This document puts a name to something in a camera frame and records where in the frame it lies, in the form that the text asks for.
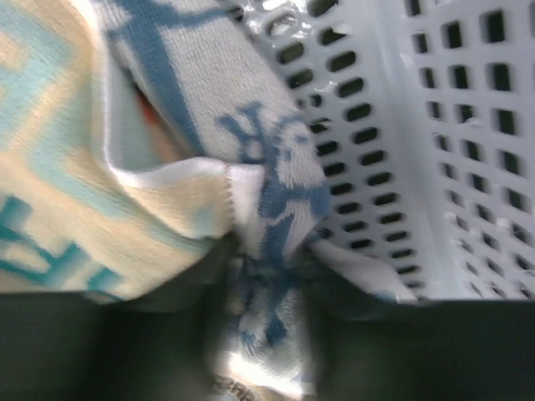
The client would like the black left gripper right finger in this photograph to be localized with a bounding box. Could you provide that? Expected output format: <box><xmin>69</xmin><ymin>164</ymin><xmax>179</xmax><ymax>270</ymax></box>
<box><xmin>303</xmin><ymin>271</ymin><xmax>534</xmax><ymax>400</ymax></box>

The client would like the blue white patterned towel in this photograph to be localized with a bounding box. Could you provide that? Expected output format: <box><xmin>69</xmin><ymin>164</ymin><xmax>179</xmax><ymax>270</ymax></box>
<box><xmin>95</xmin><ymin>1</ymin><xmax>412</xmax><ymax>399</ymax></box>

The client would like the white plastic laundry basket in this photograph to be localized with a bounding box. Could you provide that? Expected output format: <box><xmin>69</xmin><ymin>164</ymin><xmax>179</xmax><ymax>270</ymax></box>
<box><xmin>227</xmin><ymin>1</ymin><xmax>534</xmax><ymax>301</ymax></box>

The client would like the striped rabbit text towel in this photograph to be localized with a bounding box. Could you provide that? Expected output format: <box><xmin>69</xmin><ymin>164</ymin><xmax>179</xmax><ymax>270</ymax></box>
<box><xmin>1</xmin><ymin>1</ymin><xmax>234</xmax><ymax>301</ymax></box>

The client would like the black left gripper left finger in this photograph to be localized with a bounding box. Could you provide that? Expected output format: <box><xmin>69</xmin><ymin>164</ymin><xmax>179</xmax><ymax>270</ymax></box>
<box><xmin>1</xmin><ymin>235</ymin><xmax>237</xmax><ymax>400</ymax></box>

